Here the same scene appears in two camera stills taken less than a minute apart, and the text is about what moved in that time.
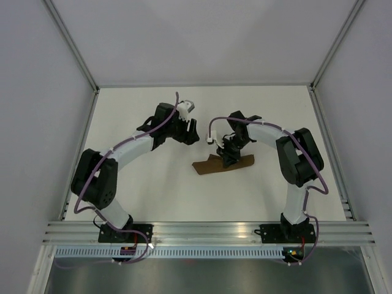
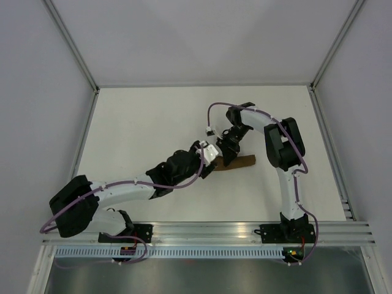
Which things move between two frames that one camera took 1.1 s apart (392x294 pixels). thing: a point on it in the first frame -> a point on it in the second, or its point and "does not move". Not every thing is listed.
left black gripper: x=187 y=138 -> x=206 y=171
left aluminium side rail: x=68 y=204 does not move
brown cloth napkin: x=215 y=164 does not move
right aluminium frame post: x=356 y=7 does not move
